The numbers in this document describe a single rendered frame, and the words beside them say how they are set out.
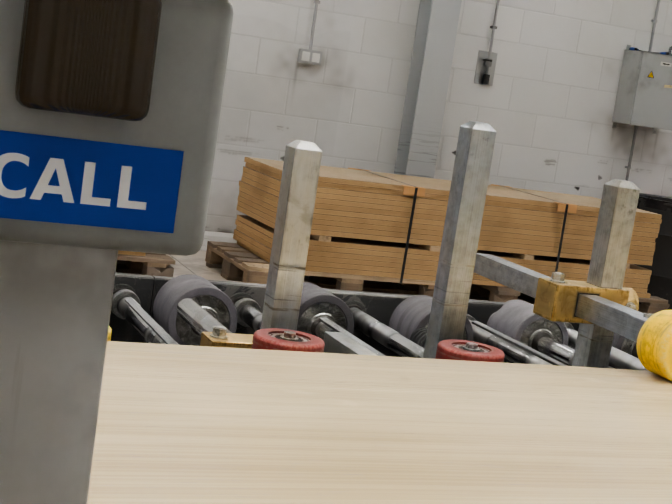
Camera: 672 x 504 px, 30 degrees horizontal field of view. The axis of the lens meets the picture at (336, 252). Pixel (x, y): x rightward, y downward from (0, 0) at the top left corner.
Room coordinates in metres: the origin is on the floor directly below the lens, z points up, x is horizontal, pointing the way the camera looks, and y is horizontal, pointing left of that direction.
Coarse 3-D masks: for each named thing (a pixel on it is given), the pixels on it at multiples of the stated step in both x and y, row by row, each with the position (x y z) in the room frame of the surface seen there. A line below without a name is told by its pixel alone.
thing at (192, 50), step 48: (0, 0) 0.28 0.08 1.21; (192, 0) 0.30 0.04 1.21; (0, 48) 0.28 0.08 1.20; (192, 48) 0.30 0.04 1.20; (0, 96) 0.28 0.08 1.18; (192, 96) 0.30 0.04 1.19; (144, 144) 0.30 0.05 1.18; (192, 144) 0.30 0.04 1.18; (192, 192) 0.30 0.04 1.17; (0, 240) 0.29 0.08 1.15; (48, 240) 0.29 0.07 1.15; (96, 240) 0.29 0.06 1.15; (144, 240) 0.30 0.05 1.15; (192, 240) 0.30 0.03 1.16
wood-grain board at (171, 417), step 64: (128, 384) 1.09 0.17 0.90; (192, 384) 1.12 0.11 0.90; (256, 384) 1.16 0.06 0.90; (320, 384) 1.19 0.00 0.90; (384, 384) 1.23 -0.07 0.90; (448, 384) 1.27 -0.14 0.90; (512, 384) 1.32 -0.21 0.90; (576, 384) 1.36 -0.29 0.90; (640, 384) 1.41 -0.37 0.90; (128, 448) 0.91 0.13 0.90; (192, 448) 0.94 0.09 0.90; (256, 448) 0.96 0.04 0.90; (320, 448) 0.98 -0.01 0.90; (384, 448) 1.01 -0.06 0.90; (448, 448) 1.04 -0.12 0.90; (512, 448) 1.07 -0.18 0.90; (576, 448) 1.10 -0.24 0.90; (640, 448) 1.13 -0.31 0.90
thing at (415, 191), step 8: (352, 168) 7.51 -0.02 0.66; (408, 184) 6.91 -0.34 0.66; (408, 192) 6.80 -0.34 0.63; (416, 192) 6.82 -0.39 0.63; (424, 192) 6.84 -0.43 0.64; (560, 208) 7.19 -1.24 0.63; (568, 208) 7.21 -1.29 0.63; (576, 208) 7.23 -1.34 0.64; (408, 232) 6.81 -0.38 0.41; (408, 240) 6.82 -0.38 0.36; (560, 240) 7.20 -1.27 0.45; (560, 248) 7.20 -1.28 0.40; (400, 280) 6.81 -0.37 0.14
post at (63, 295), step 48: (0, 288) 0.30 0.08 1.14; (48, 288) 0.31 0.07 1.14; (96, 288) 0.31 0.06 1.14; (0, 336) 0.30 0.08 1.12; (48, 336) 0.31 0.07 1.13; (96, 336) 0.31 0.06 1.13; (0, 384) 0.30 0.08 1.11; (48, 384) 0.31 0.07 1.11; (96, 384) 0.31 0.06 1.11; (0, 432) 0.30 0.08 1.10; (48, 432) 0.31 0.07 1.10; (0, 480) 0.30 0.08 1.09; (48, 480) 0.31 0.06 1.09
